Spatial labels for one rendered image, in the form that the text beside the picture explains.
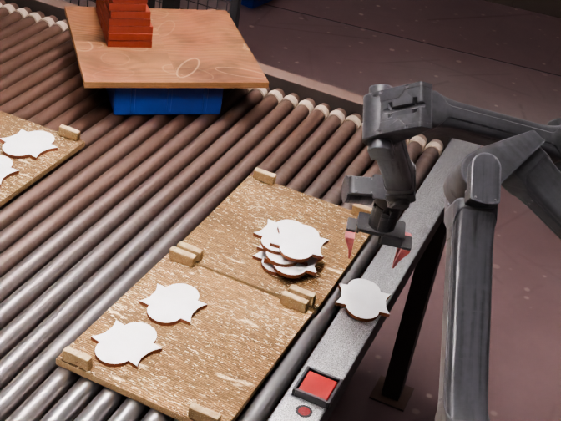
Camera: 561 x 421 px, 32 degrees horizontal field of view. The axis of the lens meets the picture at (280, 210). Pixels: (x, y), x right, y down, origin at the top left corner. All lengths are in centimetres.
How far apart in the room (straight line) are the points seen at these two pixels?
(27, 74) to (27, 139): 44
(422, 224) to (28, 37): 140
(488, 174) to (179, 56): 165
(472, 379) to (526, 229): 317
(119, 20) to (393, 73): 293
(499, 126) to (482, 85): 398
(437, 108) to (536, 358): 220
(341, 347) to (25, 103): 121
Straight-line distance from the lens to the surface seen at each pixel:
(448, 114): 158
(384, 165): 179
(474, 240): 128
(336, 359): 200
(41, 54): 308
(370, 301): 215
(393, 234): 208
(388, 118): 158
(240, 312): 203
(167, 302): 202
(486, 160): 129
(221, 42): 293
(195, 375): 188
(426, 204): 255
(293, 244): 215
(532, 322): 385
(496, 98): 552
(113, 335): 193
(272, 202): 239
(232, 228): 227
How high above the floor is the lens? 221
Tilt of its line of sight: 32 degrees down
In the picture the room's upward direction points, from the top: 10 degrees clockwise
